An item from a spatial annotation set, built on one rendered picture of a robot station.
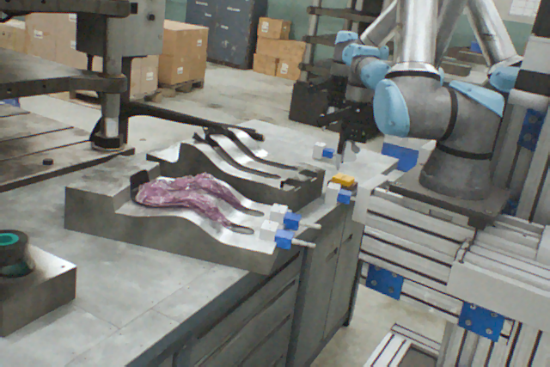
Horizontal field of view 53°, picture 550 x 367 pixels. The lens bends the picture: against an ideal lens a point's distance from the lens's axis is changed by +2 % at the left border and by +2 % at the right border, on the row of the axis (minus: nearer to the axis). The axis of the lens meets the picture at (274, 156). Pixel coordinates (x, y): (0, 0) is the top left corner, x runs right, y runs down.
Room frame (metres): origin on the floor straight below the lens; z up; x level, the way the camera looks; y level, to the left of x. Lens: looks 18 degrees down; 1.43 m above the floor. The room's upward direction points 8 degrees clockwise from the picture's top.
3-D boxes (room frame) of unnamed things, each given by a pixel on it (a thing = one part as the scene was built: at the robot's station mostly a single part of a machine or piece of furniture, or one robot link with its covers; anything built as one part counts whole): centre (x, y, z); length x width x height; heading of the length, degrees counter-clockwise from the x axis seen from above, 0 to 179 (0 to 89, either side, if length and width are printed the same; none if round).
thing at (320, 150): (1.98, -0.21, 0.83); 0.13 x 0.05 x 0.05; 72
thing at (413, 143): (4.62, -1.27, 0.28); 0.61 x 0.41 x 0.15; 65
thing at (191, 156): (1.60, 0.12, 0.87); 0.50 x 0.26 x 0.14; 63
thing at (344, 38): (1.99, -0.20, 1.23); 0.09 x 0.08 x 0.11; 62
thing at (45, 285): (0.87, 0.46, 0.84); 0.20 x 0.15 x 0.07; 63
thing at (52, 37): (5.56, 1.99, 0.47); 1.22 x 0.80 x 0.94; 69
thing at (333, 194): (1.55, -0.24, 0.83); 0.13 x 0.05 x 0.05; 77
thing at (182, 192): (1.25, 0.20, 0.90); 0.26 x 0.18 x 0.08; 81
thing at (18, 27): (6.12, 3.02, 0.34); 0.63 x 0.45 x 0.40; 65
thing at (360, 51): (1.55, -0.22, 1.23); 0.09 x 0.08 x 0.11; 9
